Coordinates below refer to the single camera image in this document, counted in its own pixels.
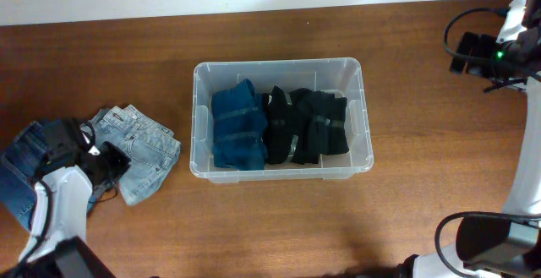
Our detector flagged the light blue jeans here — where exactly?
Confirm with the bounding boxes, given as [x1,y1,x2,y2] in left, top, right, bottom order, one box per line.
[90,105,181,206]

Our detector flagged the small black garment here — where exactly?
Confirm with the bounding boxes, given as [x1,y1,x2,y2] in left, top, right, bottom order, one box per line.
[292,89,349,165]

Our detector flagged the teal garment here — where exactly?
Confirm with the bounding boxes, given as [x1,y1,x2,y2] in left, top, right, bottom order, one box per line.
[211,79,268,171]

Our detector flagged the large black garment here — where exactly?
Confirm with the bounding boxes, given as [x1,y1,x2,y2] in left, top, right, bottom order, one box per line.
[263,86,300,165]

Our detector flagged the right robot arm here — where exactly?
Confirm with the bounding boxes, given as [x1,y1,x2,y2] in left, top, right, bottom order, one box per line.
[396,0,540,277]

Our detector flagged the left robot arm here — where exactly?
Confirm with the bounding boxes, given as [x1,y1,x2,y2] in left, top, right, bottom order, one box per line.
[1,117,131,277]

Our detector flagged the clear plastic storage container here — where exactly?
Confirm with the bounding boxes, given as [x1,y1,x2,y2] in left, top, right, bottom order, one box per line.
[189,57,374,183]

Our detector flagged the dark blue folded jeans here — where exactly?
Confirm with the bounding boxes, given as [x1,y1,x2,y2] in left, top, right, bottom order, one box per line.
[0,119,96,232]

